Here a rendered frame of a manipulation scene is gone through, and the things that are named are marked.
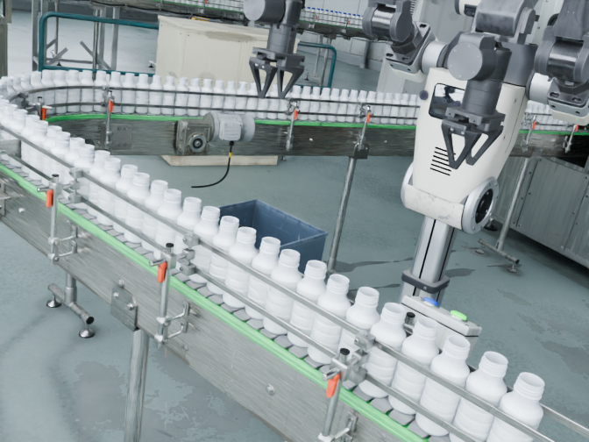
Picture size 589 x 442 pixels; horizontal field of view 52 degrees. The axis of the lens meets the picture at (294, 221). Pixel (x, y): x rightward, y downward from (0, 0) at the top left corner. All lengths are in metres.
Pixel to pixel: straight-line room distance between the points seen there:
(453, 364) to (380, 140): 2.54
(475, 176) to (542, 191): 3.42
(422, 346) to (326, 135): 2.29
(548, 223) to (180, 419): 3.30
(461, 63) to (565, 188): 3.90
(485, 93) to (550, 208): 3.90
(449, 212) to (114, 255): 0.84
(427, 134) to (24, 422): 1.77
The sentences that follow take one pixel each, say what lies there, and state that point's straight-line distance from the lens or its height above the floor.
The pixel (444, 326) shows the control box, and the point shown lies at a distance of 1.16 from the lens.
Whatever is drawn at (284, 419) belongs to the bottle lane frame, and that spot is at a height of 0.86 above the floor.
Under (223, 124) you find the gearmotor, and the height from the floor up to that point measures 1.01.
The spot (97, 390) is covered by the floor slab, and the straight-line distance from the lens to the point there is 2.66.
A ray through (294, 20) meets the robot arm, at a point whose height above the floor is 1.57.
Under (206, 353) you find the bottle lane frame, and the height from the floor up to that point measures 0.88.
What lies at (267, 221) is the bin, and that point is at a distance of 2.03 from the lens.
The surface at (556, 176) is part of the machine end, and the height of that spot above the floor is 0.64.
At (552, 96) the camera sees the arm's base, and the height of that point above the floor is 1.50.
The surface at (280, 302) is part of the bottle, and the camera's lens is 1.17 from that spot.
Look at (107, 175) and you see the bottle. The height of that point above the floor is 1.13.
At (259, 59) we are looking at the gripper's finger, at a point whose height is 1.48.
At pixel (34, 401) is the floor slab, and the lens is 2.63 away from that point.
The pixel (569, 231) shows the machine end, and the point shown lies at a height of 0.30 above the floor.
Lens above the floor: 1.64
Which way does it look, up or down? 21 degrees down
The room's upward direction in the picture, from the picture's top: 10 degrees clockwise
